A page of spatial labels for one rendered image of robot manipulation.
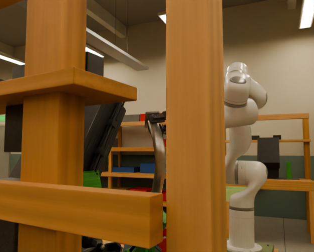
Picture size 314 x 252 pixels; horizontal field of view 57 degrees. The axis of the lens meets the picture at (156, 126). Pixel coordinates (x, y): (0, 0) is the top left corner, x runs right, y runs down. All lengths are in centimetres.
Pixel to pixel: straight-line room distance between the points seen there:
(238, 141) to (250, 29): 575
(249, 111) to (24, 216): 66
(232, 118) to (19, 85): 59
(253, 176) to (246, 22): 586
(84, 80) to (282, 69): 618
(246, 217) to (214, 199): 98
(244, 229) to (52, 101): 109
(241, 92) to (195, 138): 36
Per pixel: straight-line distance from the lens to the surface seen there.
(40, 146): 79
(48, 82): 73
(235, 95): 86
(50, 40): 82
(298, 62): 676
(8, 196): 81
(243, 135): 139
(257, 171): 149
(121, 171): 687
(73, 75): 67
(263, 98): 133
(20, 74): 98
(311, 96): 663
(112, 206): 57
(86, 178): 121
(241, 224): 152
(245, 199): 150
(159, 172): 78
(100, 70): 87
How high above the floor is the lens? 136
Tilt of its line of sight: 5 degrees up
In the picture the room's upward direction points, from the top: straight up
